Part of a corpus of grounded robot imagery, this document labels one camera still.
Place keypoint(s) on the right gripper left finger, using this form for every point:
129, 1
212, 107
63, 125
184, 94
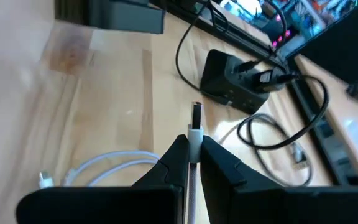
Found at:
166, 186

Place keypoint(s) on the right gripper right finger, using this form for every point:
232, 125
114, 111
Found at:
228, 186

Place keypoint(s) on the grey pyramid power hub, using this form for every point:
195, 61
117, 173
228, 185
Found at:
225, 77

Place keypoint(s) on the small black USB charger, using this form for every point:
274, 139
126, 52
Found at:
267, 79

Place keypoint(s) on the black tower power strip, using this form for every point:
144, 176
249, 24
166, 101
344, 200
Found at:
110, 15

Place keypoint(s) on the large black partition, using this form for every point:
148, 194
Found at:
346, 37

